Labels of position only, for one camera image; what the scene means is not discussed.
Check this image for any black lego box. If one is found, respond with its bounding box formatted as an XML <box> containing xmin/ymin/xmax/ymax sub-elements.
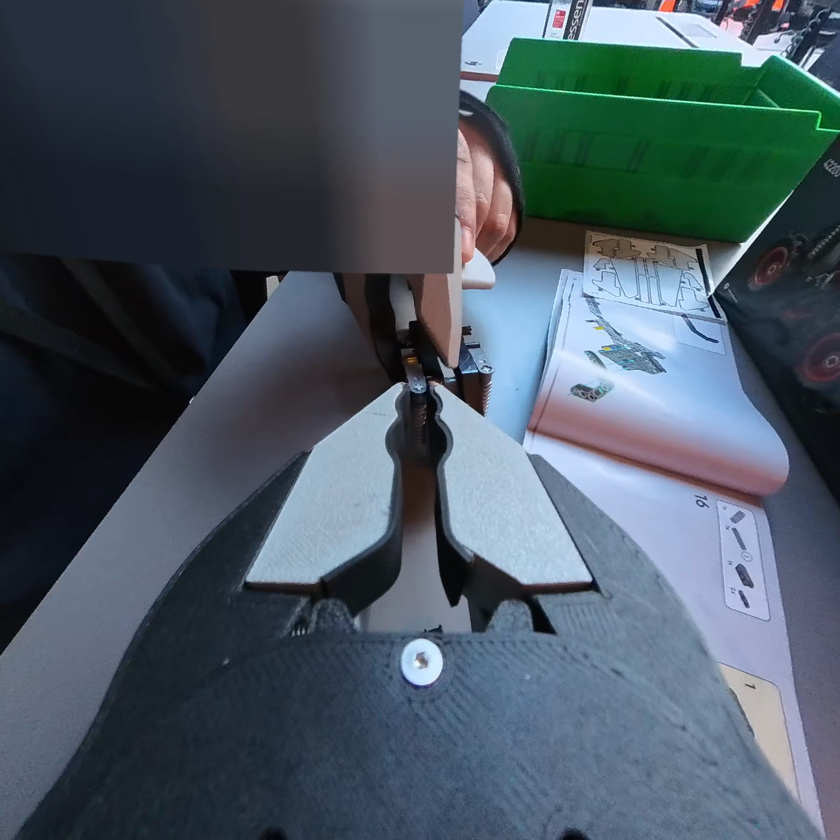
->
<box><xmin>712</xmin><ymin>152</ymin><xmax>840</xmax><ymax>508</ymax></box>

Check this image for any black grey lego model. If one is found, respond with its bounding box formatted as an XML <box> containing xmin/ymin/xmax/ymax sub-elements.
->
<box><xmin>394</xmin><ymin>320</ymin><xmax>494</xmax><ymax>463</ymax></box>

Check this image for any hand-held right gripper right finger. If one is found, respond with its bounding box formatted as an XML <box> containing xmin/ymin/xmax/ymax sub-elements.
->
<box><xmin>425</xmin><ymin>386</ymin><xmax>595</xmax><ymax>608</ymax></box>

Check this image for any white cardboard box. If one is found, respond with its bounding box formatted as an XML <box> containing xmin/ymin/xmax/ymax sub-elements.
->
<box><xmin>459</xmin><ymin>0</ymin><xmax>750</xmax><ymax>89</ymax></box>

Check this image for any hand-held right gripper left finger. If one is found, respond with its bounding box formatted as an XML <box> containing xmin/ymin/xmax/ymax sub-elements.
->
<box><xmin>245</xmin><ymin>382</ymin><xmax>406</xmax><ymax>595</ymax></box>

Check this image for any green plastic bin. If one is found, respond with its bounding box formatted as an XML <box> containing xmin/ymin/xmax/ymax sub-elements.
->
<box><xmin>484</xmin><ymin>37</ymin><xmax>840</xmax><ymax>245</ymax></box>

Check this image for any lego sticker sheet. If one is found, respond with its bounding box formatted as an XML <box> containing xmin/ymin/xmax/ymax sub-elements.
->
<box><xmin>582</xmin><ymin>230</ymin><xmax>715</xmax><ymax>317</ymax></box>

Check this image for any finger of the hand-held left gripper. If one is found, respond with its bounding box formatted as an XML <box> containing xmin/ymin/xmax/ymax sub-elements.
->
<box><xmin>420</xmin><ymin>272</ymin><xmax>464</xmax><ymax>368</ymax></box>
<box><xmin>340</xmin><ymin>272</ymin><xmax>421</xmax><ymax>383</ymax></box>

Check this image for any lego instruction booklet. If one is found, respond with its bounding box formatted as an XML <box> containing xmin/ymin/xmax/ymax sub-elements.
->
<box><xmin>524</xmin><ymin>268</ymin><xmax>826</xmax><ymax>840</ymax></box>

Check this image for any person's dark clothing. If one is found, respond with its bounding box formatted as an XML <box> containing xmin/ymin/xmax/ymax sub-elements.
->
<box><xmin>0</xmin><ymin>255</ymin><xmax>277</xmax><ymax>654</ymax></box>

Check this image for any person's left hand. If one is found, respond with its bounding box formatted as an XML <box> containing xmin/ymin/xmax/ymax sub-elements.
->
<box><xmin>457</xmin><ymin>123</ymin><xmax>517</xmax><ymax>265</ymax></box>

